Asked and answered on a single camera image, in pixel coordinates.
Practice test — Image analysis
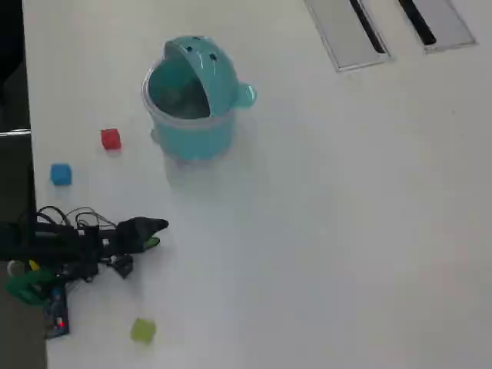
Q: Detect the teal whale-shaped bin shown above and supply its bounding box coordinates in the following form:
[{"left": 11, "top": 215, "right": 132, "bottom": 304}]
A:
[{"left": 141, "top": 35, "right": 258, "bottom": 162}]

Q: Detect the green lego block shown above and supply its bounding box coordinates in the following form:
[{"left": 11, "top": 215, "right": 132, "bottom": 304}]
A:
[{"left": 130, "top": 317, "right": 157, "bottom": 344}]

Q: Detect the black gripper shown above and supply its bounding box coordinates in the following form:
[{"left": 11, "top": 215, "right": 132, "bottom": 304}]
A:
[{"left": 100, "top": 217, "right": 169, "bottom": 278}]

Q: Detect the blue controller circuit board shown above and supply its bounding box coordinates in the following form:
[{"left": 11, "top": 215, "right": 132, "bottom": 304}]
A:
[{"left": 42, "top": 284, "right": 71, "bottom": 339}]

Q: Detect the red lego block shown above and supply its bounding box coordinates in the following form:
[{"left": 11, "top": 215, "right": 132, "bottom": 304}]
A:
[{"left": 100, "top": 128, "right": 122, "bottom": 151}]

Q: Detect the silver table cable hatch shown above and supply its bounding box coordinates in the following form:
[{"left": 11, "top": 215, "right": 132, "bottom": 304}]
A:
[
  {"left": 397, "top": 0, "right": 480, "bottom": 55},
  {"left": 303, "top": 0, "right": 395, "bottom": 73}
]

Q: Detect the green table clamp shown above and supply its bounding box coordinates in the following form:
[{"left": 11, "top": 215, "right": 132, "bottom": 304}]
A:
[{"left": 4, "top": 268, "right": 58, "bottom": 307}]

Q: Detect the black cable bundle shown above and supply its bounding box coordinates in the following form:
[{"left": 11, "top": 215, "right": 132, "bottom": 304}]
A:
[{"left": 36, "top": 205, "right": 117, "bottom": 232}]

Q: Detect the blue lego block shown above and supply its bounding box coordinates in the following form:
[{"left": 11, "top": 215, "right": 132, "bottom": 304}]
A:
[{"left": 49, "top": 163, "right": 73, "bottom": 187}]

